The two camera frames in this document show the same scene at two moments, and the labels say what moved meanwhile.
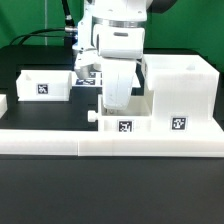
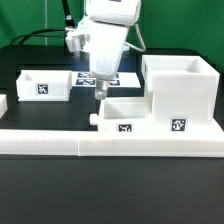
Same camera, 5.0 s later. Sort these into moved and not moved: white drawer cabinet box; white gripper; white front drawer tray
Moved: white gripper
Not moved: white drawer cabinet box; white front drawer tray
